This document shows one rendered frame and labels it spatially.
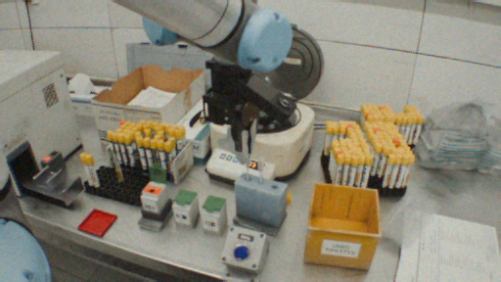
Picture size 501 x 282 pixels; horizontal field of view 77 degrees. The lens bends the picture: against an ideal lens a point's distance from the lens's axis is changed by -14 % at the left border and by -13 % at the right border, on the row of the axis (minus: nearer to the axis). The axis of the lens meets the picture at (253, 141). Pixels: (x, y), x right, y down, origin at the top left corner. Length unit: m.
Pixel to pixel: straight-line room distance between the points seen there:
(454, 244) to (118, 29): 1.23
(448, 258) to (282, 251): 0.34
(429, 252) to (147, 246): 0.58
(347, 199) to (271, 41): 0.45
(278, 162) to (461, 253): 0.46
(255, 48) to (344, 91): 0.78
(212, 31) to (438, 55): 0.84
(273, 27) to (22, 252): 0.35
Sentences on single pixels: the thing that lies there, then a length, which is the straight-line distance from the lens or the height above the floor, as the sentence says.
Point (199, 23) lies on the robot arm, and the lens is 0.37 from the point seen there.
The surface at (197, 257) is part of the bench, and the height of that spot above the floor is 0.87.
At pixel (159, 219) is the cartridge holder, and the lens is 0.80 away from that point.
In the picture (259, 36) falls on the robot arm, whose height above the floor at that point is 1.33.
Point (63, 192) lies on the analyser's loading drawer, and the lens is 0.89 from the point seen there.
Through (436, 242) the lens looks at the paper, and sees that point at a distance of 0.82.
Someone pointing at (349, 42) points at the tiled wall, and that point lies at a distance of 1.10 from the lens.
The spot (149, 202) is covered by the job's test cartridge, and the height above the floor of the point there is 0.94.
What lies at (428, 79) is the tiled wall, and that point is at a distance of 1.15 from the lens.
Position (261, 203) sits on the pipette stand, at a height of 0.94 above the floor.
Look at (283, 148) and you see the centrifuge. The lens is 0.85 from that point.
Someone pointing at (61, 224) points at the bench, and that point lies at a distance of 0.90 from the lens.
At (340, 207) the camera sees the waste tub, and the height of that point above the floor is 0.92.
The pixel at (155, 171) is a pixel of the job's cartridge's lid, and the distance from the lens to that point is 0.79.
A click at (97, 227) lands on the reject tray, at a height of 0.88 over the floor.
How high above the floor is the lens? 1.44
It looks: 32 degrees down
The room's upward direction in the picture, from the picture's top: straight up
